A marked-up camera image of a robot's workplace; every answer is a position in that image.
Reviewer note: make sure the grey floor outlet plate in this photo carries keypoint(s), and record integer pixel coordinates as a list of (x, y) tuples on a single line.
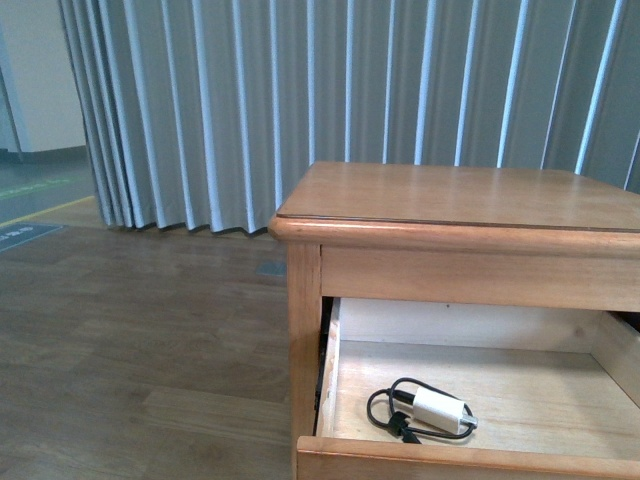
[(272, 268)]

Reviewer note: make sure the white charger adapter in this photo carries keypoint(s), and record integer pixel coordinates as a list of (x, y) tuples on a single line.
[(441, 411)]

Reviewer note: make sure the grey pleated curtain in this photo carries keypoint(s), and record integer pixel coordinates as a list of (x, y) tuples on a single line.
[(208, 113)]

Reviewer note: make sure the wooden drawer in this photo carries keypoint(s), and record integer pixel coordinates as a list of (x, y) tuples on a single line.
[(555, 391)]

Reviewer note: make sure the wooden nightstand cabinet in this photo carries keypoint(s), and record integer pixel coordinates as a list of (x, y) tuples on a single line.
[(454, 235)]

